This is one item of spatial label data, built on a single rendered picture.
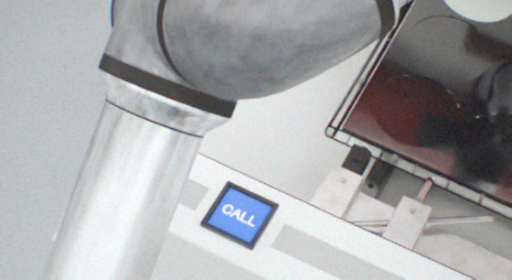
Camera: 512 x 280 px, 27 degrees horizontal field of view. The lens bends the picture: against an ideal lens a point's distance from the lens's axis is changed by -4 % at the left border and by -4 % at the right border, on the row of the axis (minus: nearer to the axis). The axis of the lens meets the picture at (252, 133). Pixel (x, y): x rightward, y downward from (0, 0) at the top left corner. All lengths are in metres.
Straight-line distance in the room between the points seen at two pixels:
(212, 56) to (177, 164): 0.13
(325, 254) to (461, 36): 0.39
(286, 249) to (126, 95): 0.27
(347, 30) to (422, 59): 0.53
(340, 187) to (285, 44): 0.42
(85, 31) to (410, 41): 1.30
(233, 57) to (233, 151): 0.52
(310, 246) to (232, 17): 0.36
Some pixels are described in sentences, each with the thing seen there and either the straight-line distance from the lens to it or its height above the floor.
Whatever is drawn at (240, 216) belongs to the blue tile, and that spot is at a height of 0.96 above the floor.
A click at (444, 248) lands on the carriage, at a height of 0.88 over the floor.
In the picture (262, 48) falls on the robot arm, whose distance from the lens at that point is 0.75.
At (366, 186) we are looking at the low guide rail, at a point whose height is 0.85.
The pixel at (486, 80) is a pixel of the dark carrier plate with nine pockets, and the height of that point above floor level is 0.90.
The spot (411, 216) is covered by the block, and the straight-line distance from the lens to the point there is 1.15.
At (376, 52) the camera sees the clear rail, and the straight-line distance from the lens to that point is 1.28.
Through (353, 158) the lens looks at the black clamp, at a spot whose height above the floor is 0.91.
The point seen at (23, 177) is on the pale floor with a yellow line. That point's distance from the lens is 2.26.
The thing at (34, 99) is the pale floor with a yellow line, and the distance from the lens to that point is 2.38.
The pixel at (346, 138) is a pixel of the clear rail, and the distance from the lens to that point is 1.20.
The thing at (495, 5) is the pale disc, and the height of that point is 0.90.
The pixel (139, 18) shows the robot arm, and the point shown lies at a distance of 0.85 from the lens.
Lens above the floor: 1.85
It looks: 53 degrees down
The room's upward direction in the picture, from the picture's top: 6 degrees clockwise
